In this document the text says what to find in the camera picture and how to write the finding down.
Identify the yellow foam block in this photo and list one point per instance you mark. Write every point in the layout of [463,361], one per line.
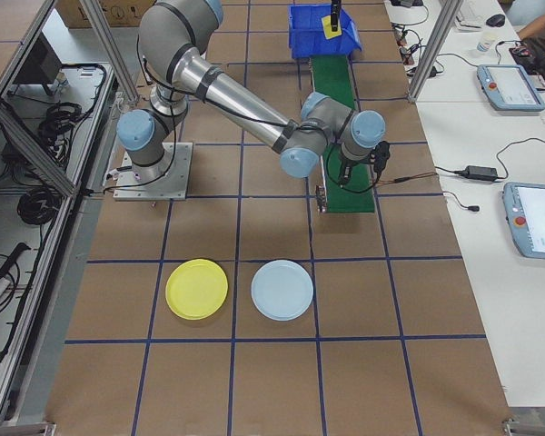
[326,27]

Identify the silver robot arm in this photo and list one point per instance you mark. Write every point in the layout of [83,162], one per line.
[236,100]

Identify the light blue plastic plate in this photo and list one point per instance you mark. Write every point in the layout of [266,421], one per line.
[281,290]

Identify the yellow plastic plate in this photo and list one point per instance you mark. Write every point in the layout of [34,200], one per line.
[195,290]

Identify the blue plastic bin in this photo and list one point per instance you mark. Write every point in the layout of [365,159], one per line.
[309,41]

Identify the green conveyor belt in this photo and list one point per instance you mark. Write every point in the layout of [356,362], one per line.
[331,77]

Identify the black laptop power brick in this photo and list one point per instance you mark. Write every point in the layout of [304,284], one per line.
[481,172]

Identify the white paper cup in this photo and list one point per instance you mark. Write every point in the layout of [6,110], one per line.
[486,43]

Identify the white side table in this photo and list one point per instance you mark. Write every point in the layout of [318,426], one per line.
[472,272]

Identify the black computer mouse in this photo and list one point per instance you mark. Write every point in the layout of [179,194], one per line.
[497,20]

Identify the blue grey teach pendant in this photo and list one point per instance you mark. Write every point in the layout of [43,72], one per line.
[508,86]
[536,218]

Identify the brown cardboard box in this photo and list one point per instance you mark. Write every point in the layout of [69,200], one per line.
[118,13]

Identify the black electronics box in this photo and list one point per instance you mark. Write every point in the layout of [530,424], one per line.
[38,63]

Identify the black handheld tool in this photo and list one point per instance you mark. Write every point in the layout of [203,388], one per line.
[20,249]

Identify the aluminium rig post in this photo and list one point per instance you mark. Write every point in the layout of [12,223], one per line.
[429,54]

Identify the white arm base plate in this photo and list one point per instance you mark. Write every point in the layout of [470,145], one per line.
[177,181]

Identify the metal bar V-shaped frame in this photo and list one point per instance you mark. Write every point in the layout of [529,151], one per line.
[36,163]

